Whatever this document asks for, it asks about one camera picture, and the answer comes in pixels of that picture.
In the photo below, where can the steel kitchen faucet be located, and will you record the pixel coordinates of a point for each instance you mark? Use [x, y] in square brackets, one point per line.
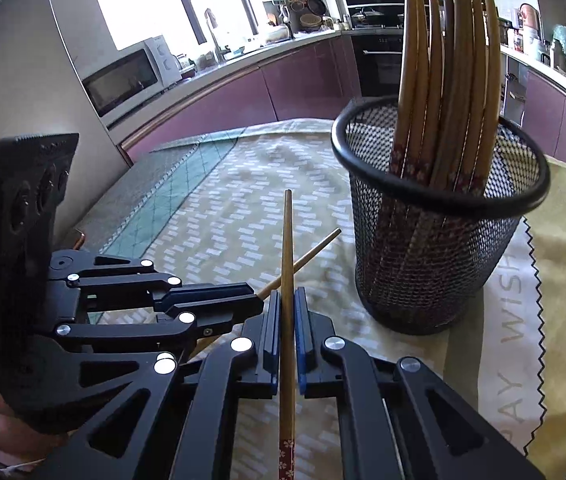
[211, 27]

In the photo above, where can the bunch of bamboo chopsticks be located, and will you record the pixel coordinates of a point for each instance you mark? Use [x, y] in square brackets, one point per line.
[435, 85]

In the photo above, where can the pink kitchen appliance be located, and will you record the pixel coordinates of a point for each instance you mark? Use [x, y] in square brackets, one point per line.
[530, 25]

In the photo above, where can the bamboo chopstick red floral end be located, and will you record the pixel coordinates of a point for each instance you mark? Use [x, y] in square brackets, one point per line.
[287, 240]
[313, 251]

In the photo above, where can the purple kitchen cabinets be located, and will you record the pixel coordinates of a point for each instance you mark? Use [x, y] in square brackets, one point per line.
[288, 85]

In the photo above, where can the black built-in oven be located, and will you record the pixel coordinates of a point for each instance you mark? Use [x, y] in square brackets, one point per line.
[378, 65]

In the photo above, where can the beige green patterned tablecloth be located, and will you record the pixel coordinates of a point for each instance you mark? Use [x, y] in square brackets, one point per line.
[223, 220]

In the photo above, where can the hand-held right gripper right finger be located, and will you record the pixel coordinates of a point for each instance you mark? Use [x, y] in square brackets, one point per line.
[302, 345]

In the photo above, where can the dark lidded cooking pot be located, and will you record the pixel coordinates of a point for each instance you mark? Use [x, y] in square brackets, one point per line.
[369, 16]

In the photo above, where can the white microwave oven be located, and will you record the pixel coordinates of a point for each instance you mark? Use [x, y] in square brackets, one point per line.
[123, 77]

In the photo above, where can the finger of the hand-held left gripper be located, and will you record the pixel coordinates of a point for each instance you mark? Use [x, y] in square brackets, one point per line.
[218, 289]
[223, 312]

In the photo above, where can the black mesh chopstick holder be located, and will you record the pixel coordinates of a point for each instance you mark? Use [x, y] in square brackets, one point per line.
[493, 260]

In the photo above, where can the dark hanging pan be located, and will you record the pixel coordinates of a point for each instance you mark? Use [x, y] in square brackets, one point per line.
[316, 4]

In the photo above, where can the brown round bowl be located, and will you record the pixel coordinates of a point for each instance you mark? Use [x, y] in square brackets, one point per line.
[310, 20]

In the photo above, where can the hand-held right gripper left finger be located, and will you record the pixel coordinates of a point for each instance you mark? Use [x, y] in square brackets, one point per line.
[275, 345]

